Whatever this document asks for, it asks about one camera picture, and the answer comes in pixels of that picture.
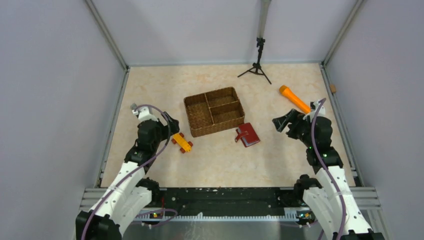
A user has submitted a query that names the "red leather card holder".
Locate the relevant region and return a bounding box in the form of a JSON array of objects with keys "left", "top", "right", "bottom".
[{"left": 234, "top": 122, "right": 261, "bottom": 148}]

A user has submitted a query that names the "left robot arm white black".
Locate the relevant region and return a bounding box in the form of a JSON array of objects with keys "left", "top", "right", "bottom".
[{"left": 75, "top": 107, "right": 180, "bottom": 240}]

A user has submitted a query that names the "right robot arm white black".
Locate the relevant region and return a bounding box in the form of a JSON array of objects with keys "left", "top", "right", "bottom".
[{"left": 272, "top": 109, "right": 385, "bottom": 240}]

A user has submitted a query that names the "orange toy car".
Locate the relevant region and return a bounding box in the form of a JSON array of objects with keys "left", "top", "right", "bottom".
[{"left": 171, "top": 132, "right": 193, "bottom": 154}]

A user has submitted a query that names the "brown wicker divided basket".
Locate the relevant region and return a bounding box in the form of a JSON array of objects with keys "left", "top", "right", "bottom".
[{"left": 183, "top": 86, "right": 245, "bottom": 138}]

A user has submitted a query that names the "black tripod stand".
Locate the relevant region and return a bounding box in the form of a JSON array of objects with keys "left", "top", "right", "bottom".
[{"left": 237, "top": 37, "right": 272, "bottom": 85}]

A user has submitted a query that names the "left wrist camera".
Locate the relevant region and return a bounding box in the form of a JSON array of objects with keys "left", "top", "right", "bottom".
[{"left": 130, "top": 103, "right": 159, "bottom": 123}]

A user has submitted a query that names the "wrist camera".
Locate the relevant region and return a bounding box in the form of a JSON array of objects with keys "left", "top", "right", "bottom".
[
  {"left": 130, "top": 103, "right": 159, "bottom": 123},
  {"left": 307, "top": 98, "right": 326, "bottom": 118}
]

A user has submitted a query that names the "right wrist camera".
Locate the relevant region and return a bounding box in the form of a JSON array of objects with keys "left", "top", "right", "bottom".
[{"left": 307, "top": 98, "right": 326, "bottom": 118}]

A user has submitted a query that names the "small brown wall block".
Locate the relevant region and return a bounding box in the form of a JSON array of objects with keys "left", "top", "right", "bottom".
[{"left": 329, "top": 84, "right": 337, "bottom": 94}]

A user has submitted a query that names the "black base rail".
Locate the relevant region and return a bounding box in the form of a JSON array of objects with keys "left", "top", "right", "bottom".
[{"left": 142, "top": 187, "right": 316, "bottom": 225}]

